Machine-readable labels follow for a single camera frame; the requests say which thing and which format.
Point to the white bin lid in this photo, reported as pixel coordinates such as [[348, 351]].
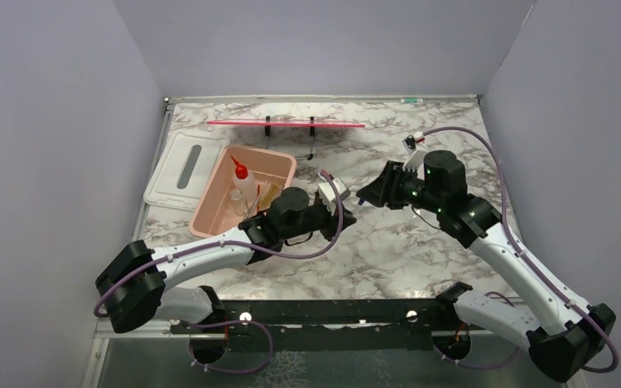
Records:
[[183, 170]]

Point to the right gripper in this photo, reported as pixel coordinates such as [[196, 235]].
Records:
[[380, 192]]

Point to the wash bottle red cap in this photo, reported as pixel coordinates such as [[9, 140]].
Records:
[[244, 181]]

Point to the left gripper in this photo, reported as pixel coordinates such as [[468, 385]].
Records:
[[331, 221]]

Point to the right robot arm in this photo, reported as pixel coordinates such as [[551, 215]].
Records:
[[560, 330]]

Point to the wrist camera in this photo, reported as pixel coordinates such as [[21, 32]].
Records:
[[331, 190], [416, 152]]

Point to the black base frame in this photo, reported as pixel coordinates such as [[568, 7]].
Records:
[[325, 325]]

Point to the black wire stand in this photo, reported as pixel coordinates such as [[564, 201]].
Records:
[[290, 136]]

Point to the pink plastic bin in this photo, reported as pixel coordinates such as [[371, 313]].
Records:
[[213, 214]]

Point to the bristle tube brush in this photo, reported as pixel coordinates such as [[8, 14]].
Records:
[[272, 192]]

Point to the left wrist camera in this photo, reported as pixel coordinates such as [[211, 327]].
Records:
[[331, 190]]

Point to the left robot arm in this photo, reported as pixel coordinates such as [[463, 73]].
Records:
[[132, 286]]

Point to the small glass jar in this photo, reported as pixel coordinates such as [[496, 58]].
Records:
[[238, 202]]

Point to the metal crucible tongs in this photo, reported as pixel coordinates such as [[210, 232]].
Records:
[[253, 208]]

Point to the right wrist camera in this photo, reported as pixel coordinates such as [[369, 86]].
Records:
[[416, 152]]

